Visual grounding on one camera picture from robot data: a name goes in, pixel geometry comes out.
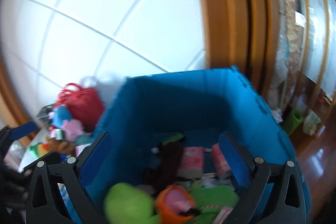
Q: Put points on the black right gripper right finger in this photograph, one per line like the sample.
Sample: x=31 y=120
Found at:
x=270 y=192

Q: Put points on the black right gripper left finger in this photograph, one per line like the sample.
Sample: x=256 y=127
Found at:
x=45 y=203

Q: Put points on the pink tissue pack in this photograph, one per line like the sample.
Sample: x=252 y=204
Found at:
x=192 y=163
x=221 y=165

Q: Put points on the pink pig plush orange dress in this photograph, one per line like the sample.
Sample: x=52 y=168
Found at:
x=175 y=205

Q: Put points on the brown bear plush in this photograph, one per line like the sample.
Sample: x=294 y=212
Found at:
x=60 y=146

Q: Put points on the green frog plush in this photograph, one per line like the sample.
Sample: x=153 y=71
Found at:
x=210 y=201

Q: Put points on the lime green alien plush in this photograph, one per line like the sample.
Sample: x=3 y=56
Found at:
x=125 y=203

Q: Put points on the small pink pig plush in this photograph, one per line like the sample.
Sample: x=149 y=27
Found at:
x=73 y=129

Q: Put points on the blue plush toy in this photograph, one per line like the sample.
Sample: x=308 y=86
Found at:
x=59 y=115

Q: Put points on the red handbag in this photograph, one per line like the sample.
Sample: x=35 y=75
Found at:
x=84 y=104

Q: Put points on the blue plastic storage crate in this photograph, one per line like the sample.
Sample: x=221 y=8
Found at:
x=153 y=118

